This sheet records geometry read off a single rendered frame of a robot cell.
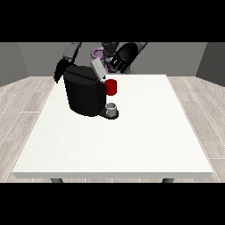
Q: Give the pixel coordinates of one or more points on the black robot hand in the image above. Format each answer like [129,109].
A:
[124,56]
[59,70]

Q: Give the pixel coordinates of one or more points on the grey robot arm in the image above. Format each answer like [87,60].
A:
[71,51]
[141,46]

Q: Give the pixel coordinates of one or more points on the pale grey machine lid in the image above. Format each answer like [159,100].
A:
[98,68]

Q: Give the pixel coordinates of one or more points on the red pod holder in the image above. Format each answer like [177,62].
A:
[111,86]

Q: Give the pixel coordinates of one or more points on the black coffee machine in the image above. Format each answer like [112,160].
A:
[83,93]

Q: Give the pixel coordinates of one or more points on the grey trunk with purple rings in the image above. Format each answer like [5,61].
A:
[106,55]

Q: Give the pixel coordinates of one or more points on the small grey cup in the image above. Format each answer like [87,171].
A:
[111,109]

